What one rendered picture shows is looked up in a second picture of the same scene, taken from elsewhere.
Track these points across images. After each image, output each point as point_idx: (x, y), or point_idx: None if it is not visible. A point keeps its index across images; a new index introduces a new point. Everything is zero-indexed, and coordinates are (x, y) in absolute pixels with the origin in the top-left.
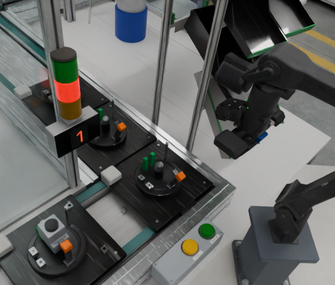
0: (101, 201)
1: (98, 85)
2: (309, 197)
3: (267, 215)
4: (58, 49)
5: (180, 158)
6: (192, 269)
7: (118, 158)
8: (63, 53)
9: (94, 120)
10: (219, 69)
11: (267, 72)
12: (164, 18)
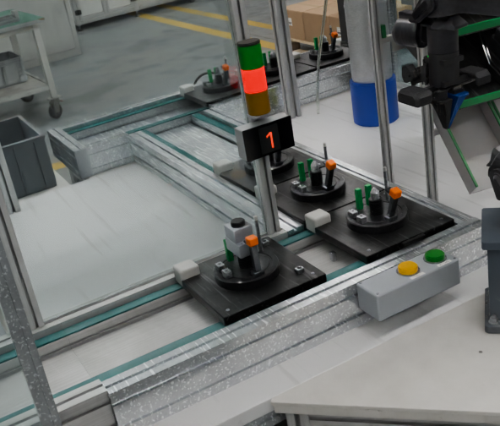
0: (306, 252)
1: (316, 155)
2: None
3: None
4: (243, 40)
5: (412, 201)
6: (415, 302)
7: (330, 207)
8: (248, 40)
9: (285, 122)
10: (394, 26)
11: (424, 3)
12: (372, 30)
